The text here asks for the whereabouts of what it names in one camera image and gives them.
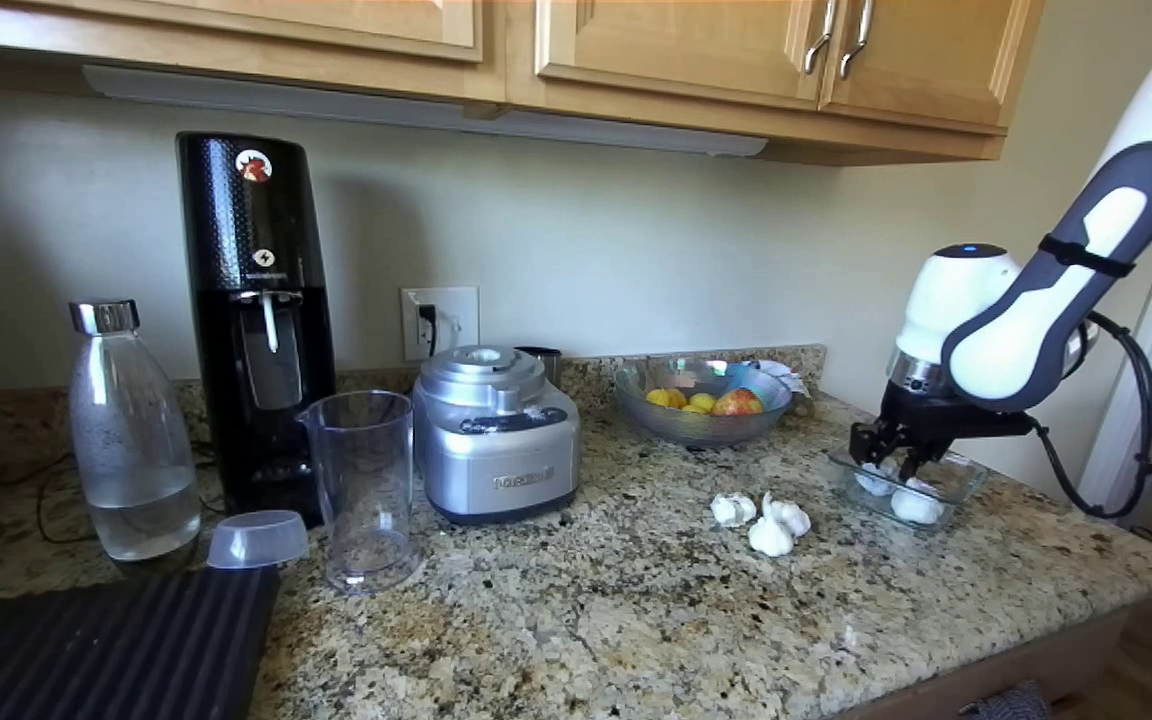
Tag wrist mounted stereo camera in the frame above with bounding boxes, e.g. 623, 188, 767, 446
954, 403, 1043, 442

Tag black power cord with plug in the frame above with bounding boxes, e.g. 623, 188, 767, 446
414, 301, 569, 366

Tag wooden cabinet door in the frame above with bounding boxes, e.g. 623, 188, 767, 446
14, 0, 490, 69
819, 0, 1042, 137
533, 0, 838, 112

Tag blue white snack bag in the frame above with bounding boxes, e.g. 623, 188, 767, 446
745, 350, 818, 406

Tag wooden upper cabinets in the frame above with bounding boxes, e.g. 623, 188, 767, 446
0, 0, 1048, 171

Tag large white garlic bulb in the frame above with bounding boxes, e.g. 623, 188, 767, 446
852, 466, 899, 502

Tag translucent plastic lid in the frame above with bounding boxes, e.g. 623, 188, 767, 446
204, 502, 316, 576

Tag gray hanging towel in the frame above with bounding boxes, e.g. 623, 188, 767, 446
956, 684, 1057, 720

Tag orange-red round fruit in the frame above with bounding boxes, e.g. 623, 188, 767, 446
714, 382, 767, 423

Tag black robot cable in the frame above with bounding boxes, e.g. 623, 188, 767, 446
1027, 214, 1152, 525

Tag white wall outlet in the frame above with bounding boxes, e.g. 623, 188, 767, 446
400, 282, 485, 363

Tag round glass fruit bowl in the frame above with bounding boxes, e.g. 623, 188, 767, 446
611, 347, 805, 453

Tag black ribbed drying mat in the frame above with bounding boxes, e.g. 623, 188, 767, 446
0, 568, 284, 720

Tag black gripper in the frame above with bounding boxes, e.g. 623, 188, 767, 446
849, 381, 972, 476

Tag square clear glass bowl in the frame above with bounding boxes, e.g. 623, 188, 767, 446
829, 446, 990, 536

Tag black soda maker machine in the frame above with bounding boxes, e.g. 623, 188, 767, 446
175, 129, 341, 533

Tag silver cabinet handle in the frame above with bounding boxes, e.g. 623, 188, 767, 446
838, 0, 879, 84
798, 0, 839, 78

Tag clear bottle with silver cap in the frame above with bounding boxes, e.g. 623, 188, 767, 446
66, 297, 204, 568

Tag silver food chopper appliance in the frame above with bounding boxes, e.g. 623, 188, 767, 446
408, 341, 584, 529

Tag long-necked white garlic bulb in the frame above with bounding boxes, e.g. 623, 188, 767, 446
745, 510, 801, 563

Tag thin black counter cord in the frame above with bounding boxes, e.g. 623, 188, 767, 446
0, 453, 110, 551

